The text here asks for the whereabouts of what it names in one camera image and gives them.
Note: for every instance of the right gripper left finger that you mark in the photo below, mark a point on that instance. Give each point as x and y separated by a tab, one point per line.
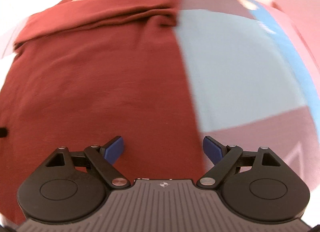
102	158

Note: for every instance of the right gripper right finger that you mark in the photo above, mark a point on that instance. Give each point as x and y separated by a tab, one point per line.
224	159

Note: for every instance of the blue grey patterned bedsheet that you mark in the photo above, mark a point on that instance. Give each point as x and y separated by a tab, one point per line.
248	85

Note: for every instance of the dark red knit sweater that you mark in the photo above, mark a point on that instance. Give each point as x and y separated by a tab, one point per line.
86	71

